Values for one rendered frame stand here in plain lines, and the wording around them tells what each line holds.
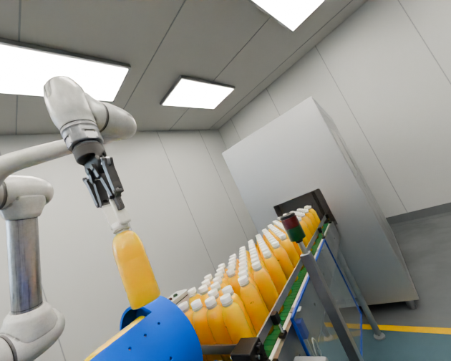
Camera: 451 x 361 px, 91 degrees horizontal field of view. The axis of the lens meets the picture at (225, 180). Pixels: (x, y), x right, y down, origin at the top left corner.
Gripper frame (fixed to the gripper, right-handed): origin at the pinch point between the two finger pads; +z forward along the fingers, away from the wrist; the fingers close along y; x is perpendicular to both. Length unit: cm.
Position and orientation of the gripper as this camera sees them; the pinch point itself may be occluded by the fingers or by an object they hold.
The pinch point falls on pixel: (116, 214)
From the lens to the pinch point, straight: 65.8
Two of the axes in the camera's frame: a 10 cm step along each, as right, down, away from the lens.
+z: 4.4, 8.9, -1.1
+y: 7.4, -4.3, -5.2
